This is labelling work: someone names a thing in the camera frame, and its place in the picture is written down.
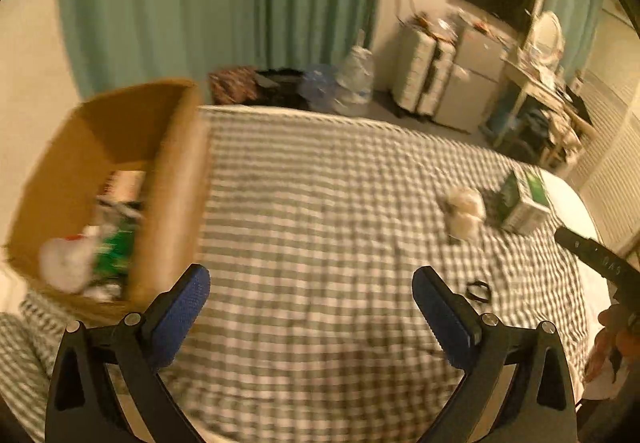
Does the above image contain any white paper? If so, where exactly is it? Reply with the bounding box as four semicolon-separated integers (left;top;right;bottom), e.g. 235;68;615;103
39;236;96;295

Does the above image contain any green plastic wrapper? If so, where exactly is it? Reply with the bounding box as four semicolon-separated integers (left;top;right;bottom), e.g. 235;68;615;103
93;229;136;278

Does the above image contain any right hand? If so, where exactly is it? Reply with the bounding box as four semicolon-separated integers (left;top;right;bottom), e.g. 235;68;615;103
584;304;639;383

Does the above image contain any green white carton box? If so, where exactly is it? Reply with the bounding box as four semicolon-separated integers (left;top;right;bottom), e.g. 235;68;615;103
497;166;551;236

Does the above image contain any white pillow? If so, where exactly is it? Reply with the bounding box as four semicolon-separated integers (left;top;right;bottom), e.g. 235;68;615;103
0;262;28;316

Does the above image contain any white desk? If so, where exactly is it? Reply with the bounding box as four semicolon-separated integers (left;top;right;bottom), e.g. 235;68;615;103
483;59;598;178

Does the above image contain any brown cardboard box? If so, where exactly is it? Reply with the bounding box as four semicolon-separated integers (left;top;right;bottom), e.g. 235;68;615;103
6;79;210;324

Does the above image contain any silver mini fridge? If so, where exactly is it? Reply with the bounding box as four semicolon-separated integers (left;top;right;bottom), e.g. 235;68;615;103
434;25;504;133

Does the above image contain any white vanity mirror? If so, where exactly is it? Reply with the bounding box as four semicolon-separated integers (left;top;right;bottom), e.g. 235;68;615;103
524;10;565;71

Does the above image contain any white hard-shell suitcase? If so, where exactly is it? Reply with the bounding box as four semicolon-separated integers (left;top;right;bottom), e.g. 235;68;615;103
392;26;456;118

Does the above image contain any large clear water jug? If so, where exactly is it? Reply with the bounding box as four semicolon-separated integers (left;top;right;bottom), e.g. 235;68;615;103
334;45;374;117

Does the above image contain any patterned brown bag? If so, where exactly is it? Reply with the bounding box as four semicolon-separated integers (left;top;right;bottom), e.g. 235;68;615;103
208;66;258;106

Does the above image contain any pack of water bottles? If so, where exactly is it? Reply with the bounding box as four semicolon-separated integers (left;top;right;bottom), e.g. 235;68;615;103
298;64;336;114

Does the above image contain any black hair tie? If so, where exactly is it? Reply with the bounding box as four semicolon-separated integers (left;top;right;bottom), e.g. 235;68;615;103
464;279;494;303

